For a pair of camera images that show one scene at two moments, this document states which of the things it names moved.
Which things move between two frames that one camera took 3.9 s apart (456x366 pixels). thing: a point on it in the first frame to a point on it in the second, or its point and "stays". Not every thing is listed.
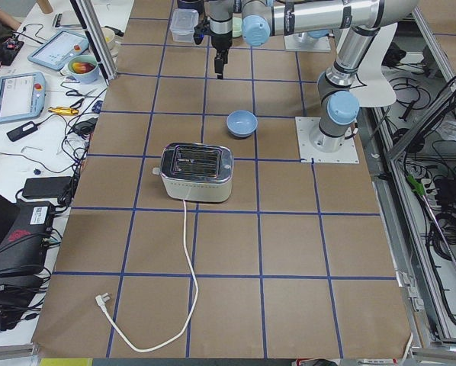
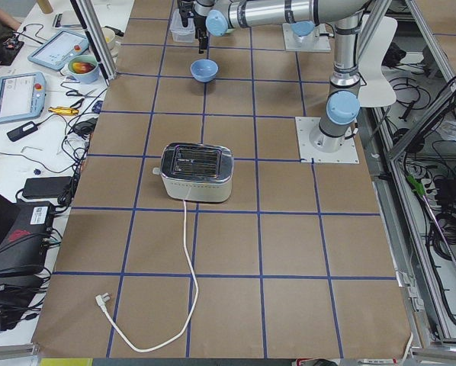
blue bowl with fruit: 84,69 stays
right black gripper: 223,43 to 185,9
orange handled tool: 63,110 stays
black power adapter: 22,131 stays
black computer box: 24,248 stays
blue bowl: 242,123 to 204,70
